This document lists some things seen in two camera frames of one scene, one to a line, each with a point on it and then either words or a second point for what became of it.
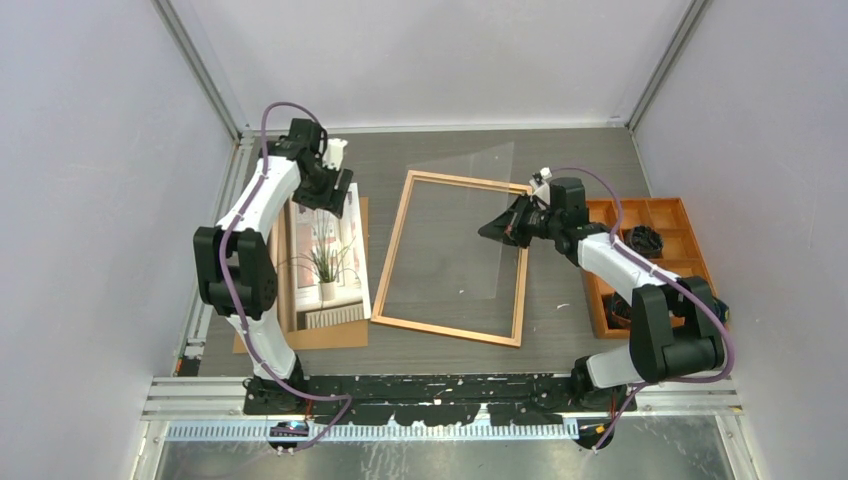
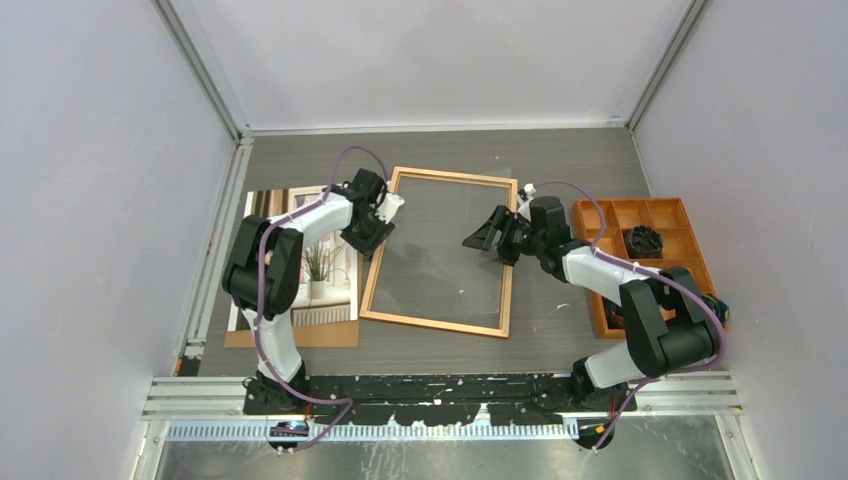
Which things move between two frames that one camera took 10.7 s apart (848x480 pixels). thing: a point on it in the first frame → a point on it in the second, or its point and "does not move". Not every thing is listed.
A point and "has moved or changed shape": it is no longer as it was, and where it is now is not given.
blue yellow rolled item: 721,310 does not move
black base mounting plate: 441,400 does not move
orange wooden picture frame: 390,258 has moved or changed shape
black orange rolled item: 619,311 does not move
